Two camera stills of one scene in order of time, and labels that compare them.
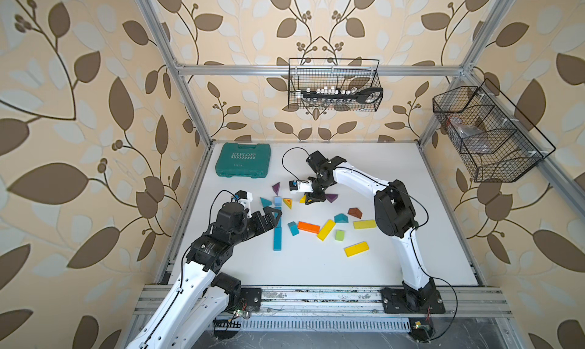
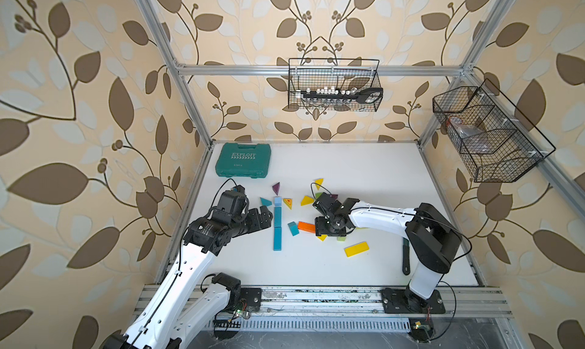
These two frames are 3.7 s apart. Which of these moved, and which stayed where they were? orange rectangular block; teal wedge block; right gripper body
Moved: right gripper body
Stayed: teal wedge block; orange rectangular block
